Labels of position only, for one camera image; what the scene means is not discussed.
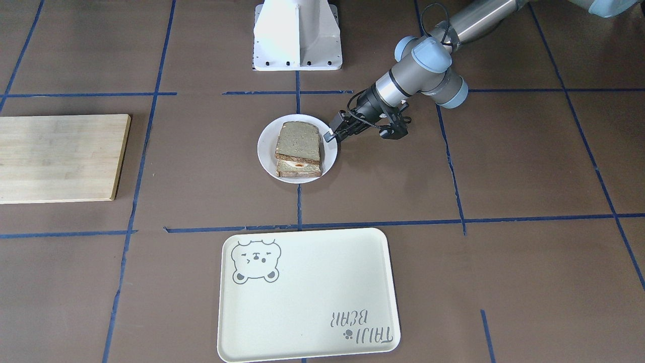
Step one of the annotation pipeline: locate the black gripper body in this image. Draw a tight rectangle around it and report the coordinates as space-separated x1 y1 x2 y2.
348 86 390 133

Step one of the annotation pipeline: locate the wooden cutting board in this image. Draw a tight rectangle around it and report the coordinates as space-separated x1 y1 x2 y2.
1 113 131 204

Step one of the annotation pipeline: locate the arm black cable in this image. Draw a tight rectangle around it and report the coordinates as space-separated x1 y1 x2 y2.
347 3 454 133

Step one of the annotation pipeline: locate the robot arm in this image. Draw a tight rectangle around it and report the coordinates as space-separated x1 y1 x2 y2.
324 1 526 142

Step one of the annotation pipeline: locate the white round plate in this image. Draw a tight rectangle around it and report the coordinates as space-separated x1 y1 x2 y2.
256 113 339 184

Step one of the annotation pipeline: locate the bread slice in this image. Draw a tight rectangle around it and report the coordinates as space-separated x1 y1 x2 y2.
275 121 320 165
277 159 323 178

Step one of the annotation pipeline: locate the cream bear tray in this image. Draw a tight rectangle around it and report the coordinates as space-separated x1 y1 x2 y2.
217 227 401 362

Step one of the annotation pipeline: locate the gripper black camera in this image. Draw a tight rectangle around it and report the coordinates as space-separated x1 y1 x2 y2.
378 113 412 140

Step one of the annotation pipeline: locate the fried egg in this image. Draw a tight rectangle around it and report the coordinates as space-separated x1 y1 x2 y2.
283 160 309 168

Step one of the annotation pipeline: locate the white camera mast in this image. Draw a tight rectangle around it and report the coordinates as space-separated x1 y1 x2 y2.
252 1 343 72

